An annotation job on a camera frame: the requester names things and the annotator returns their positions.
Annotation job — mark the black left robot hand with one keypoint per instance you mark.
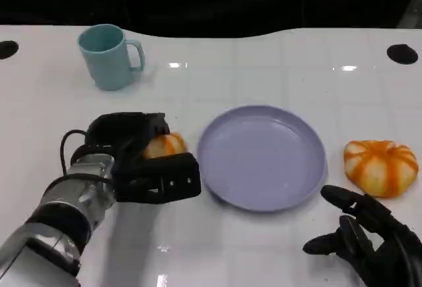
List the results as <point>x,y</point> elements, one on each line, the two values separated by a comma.
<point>132,175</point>

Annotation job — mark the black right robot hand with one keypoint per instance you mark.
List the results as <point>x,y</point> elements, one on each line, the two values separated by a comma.
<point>372,250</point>

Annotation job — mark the orange white toy bread roll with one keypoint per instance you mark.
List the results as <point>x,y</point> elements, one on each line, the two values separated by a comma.
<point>379,168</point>
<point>168,145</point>

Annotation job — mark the pale green mug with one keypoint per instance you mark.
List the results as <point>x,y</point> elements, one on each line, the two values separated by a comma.
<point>107,64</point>

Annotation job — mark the lilac plate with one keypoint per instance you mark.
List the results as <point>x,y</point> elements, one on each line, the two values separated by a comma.
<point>262,158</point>

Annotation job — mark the pale background object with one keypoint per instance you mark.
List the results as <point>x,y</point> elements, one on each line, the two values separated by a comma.
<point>412,13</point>

